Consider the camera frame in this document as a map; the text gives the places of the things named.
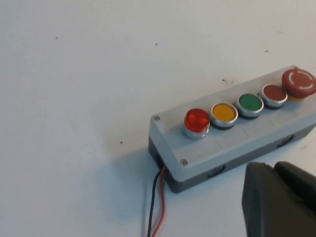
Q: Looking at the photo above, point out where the grey push button control box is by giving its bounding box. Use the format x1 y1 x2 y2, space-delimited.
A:
147 65 316 195

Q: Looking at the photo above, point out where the red dome indicator light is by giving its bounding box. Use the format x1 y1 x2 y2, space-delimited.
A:
182 108 211 141

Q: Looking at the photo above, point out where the yellow push button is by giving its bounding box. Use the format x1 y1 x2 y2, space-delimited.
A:
209 102 239 130

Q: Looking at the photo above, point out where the red wire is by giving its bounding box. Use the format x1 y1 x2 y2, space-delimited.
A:
151 167 167 237

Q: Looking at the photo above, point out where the green push button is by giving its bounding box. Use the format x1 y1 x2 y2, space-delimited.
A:
234 93 265 120

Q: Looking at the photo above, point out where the black wire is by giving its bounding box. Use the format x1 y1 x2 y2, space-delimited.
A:
147 171 161 237

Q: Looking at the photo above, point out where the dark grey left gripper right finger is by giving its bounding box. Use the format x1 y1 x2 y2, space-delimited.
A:
273 161 316 212

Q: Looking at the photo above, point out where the red flat push button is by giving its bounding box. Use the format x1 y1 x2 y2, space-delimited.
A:
258 83 288 110

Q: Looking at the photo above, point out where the red mushroom emergency stop button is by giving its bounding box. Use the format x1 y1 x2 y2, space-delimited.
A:
281 69 316 102

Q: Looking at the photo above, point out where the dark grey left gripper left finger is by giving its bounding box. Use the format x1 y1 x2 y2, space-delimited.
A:
240 162 316 237

